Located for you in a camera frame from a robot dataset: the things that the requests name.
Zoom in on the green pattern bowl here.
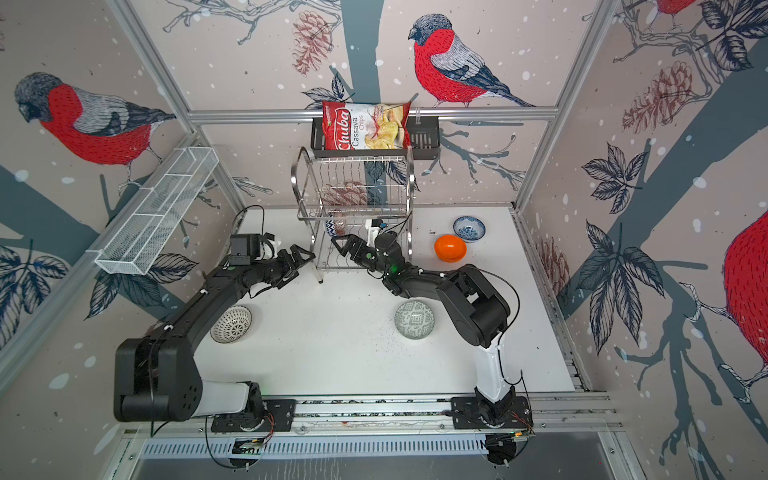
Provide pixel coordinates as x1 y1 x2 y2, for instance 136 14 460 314
394 300 435 340

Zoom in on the red cassava chips bag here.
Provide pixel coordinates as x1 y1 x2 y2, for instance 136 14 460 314
321 101 411 151

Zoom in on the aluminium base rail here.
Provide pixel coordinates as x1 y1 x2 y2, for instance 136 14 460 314
121 392 621 468

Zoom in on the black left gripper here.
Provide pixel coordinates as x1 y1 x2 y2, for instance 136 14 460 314
252 243 315 287

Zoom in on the white mesh wall shelf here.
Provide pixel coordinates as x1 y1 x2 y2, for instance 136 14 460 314
95 146 219 275

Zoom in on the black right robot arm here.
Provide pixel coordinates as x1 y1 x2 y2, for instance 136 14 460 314
332 232 515 410

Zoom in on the dark red pattern bowl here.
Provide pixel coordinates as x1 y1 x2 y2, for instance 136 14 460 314
210 305 253 344

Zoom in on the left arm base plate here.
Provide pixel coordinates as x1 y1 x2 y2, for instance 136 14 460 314
210 399 297 434

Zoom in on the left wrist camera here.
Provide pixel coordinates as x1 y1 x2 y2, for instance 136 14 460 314
228 234 265 267

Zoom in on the steel two-tier dish rack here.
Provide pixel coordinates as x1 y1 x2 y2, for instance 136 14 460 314
290 147 416 281

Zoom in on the aluminium horizontal frame bar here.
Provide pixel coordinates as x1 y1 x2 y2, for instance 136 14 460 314
187 106 560 126

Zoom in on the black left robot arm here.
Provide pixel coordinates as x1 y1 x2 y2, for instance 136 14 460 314
113 245 315 422

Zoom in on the blue floral small bowl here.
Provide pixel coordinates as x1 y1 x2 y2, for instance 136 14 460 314
453 215 487 242

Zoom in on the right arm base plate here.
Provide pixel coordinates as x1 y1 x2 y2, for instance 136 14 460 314
445 396 534 431

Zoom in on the plain orange bowl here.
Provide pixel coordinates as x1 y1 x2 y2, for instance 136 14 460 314
434 235 467 263

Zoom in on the aluminium frame corner post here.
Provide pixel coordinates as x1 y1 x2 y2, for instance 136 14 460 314
107 0 248 211

